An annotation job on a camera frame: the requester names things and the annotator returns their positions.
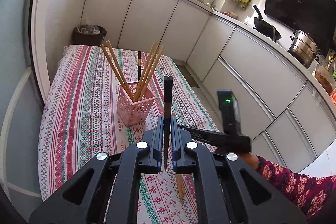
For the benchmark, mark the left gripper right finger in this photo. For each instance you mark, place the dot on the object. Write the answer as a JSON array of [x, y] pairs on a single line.
[[227, 189]]

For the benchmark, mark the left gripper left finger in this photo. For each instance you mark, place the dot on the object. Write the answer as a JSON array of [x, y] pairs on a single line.
[[106, 189]]

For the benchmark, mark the bamboo chopstick three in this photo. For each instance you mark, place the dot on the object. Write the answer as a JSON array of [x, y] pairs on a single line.
[[179, 187]]

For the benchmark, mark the black chopstick gold band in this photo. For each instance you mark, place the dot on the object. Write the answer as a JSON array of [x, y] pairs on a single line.
[[139, 65]]

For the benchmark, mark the bamboo chopstick one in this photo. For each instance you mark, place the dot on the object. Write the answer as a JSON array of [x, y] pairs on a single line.
[[110, 61]]

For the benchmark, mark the bamboo chopstick five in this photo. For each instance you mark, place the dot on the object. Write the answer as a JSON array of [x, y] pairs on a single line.
[[150, 66]]

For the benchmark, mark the floral sleeve forearm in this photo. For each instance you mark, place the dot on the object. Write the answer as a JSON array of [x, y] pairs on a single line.
[[314, 196]]

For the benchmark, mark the white lower kitchen cabinets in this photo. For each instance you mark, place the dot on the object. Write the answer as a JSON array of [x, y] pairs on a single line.
[[284, 110]]

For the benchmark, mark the person right hand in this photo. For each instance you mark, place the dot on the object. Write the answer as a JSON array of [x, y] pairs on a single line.
[[250, 159]]

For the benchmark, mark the patterned striped tablecloth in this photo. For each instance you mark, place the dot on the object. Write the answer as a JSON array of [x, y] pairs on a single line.
[[80, 120]]

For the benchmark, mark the pink perforated utensil basket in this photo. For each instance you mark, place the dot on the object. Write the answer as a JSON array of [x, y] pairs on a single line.
[[134, 112]]

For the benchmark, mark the steel cooking pot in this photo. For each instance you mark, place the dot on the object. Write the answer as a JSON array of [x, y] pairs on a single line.
[[303, 48]]

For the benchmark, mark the black frying pan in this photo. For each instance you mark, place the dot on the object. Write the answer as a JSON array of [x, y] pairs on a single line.
[[264, 27]]

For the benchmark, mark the yellow hanging bag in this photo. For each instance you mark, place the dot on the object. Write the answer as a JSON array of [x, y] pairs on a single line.
[[244, 3]]

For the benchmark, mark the black range hood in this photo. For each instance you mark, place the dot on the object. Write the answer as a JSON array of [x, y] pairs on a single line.
[[314, 17]]

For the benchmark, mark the dark brown trash bin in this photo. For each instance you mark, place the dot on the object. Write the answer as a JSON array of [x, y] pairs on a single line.
[[78, 38]]

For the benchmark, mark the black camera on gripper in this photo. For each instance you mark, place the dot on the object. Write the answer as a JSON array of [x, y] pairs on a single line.
[[229, 107]]

